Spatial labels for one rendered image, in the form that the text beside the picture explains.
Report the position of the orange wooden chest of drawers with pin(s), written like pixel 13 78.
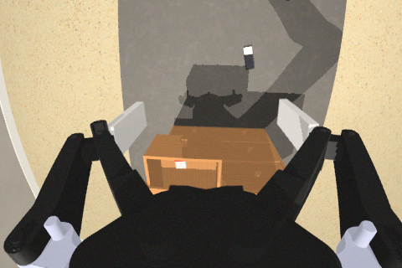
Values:
pixel 157 189

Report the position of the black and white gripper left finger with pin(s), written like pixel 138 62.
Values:
pixel 48 234

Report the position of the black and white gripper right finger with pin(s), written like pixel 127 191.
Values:
pixel 371 233

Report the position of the wooden drawer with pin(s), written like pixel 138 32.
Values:
pixel 241 152
pixel 195 131
pixel 252 177
pixel 204 152
pixel 246 135

